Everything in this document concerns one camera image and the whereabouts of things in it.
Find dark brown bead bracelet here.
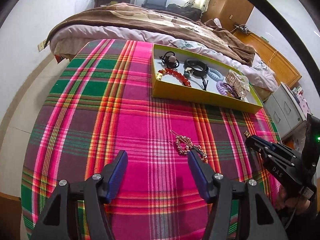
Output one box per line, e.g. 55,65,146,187
222,82,243,100

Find purple spiral hair tie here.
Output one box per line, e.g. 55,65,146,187
216,80,234,96

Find blue spiral hair tie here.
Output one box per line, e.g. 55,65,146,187
207,67,226,82

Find black wrist band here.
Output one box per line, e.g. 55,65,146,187
184,59,209,77

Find red bead bracelet gold charms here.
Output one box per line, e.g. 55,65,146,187
156,68,191,87

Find right hand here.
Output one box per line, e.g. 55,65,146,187
275,185,311,215

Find grey drawer cabinet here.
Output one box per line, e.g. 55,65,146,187
264,82,306,140

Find clear acrylic hair claw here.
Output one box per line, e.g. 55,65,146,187
226,69,250,99

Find wooden headboard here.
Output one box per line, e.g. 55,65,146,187
233,30,302,88

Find pink plaid tablecloth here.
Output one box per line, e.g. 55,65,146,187
21,40,279,239

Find yellow-green shallow tray box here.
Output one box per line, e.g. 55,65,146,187
151,44,263,114

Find brown fleece blanket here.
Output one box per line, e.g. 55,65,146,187
47,3,255,66

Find wooden wardrobe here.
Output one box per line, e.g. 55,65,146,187
201,0,254,32

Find dark clothes pile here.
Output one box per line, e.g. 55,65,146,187
166,4,202,22

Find black office chair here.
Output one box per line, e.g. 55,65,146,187
142,0,168,10

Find black hair tie pink bead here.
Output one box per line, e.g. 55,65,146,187
159,51,180,69

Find wall socket plate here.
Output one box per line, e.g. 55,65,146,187
37,40,47,52

